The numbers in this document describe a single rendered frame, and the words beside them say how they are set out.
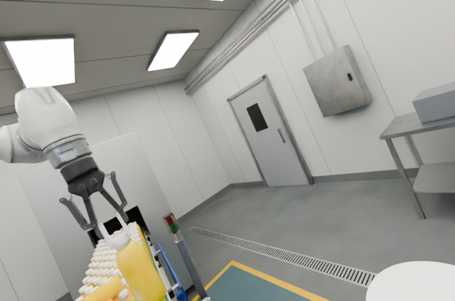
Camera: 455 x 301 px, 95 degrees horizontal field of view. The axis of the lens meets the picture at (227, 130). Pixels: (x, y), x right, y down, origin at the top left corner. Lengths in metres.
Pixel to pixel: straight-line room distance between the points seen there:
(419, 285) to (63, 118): 0.95
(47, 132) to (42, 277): 4.61
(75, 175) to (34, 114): 0.17
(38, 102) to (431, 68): 3.27
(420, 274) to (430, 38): 2.72
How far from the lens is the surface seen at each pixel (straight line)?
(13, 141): 0.77
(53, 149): 0.64
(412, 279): 0.79
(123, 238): 0.66
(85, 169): 0.63
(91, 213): 0.66
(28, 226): 5.07
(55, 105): 0.66
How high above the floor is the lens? 1.57
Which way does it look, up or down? level
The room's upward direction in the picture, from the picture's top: 24 degrees counter-clockwise
